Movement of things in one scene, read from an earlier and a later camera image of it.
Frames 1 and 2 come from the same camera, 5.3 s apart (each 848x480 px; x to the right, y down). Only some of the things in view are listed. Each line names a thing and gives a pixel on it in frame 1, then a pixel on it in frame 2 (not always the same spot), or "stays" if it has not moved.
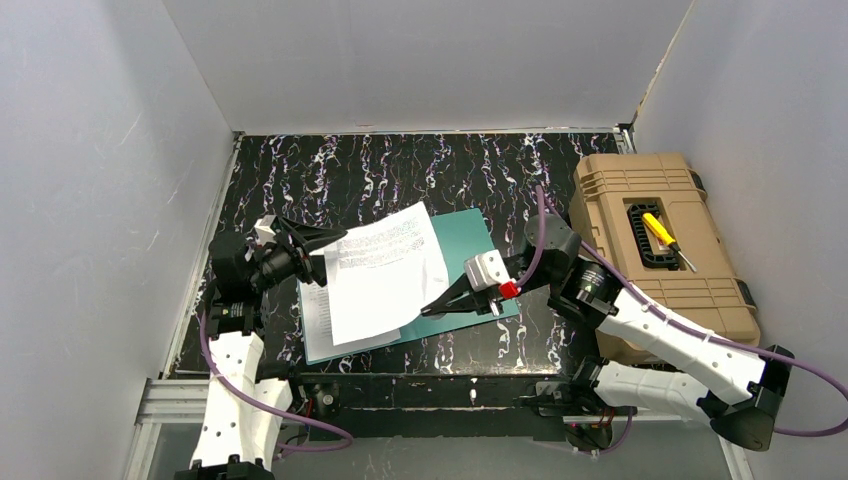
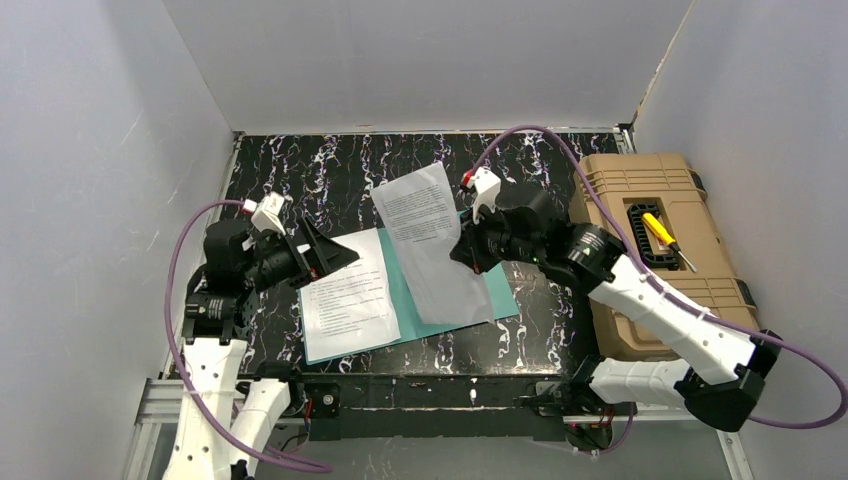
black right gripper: (488, 296) -> (477, 244)
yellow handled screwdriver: (665, 237) stays
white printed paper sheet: (373, 295) -> (348, 309)
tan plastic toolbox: (643, 217) stays
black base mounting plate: (458, 406) stays
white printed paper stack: (381, 276) -> (422, 211)
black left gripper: (303, 254) stays
